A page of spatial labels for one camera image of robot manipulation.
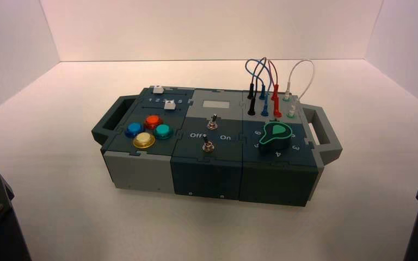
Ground blue jumper wire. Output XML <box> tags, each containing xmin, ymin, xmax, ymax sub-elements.
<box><xmin>245</xmin><ymin>58</ymin><xmax>272</xmax><ymax>117</ymax></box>

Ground blue round push button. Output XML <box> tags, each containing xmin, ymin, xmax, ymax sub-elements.
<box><xmin>124</xmin><ymin>122</ymin><xmax>145</xmax><ymax>138</ymax></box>

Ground teal round push button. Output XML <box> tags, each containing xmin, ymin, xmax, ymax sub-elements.
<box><xmin>153</xmin><ymin>123</ymin><xmax>174</xmax><ymax>140</ymax></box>

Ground dark green grey task box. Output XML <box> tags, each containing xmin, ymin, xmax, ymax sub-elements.
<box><xmin>91</xmin><ymin>85</ymin><xmax>343</xmax><ymax>208</ymax></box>

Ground white jumper wire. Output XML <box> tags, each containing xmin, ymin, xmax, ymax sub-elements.
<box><xmin>285</xmin><ymin>59</ymin><xmax>315</xmax><ymax>119</ymax></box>

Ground black jumper wire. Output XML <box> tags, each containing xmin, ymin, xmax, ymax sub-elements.
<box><xmin>247</xmin><ymin>57</ymin><xmax>268</xmax><ymax>116</ymax></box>

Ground yellow round push button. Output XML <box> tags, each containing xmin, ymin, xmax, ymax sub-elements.
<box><xmin>132</xmin><ymin>132</ymin><xmax>156</xmax><ymax>149</ymax></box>

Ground green rotary knob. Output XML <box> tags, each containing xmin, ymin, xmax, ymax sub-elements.
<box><xmin>259</xmin><ymin>121</ymin><xmax>293</xmax><ymax>154</ymax></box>

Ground red round push button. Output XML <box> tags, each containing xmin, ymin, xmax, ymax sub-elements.
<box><xmin>143</xmin><ymin>115</ymin><xmax>164</xmax><ymax>131</ymax></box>

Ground red jumper wire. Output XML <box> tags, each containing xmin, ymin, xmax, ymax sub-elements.
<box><xmin>267</xmin><ymin>59</ymin><xmax>283</xmax><ymax>118</ymax></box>

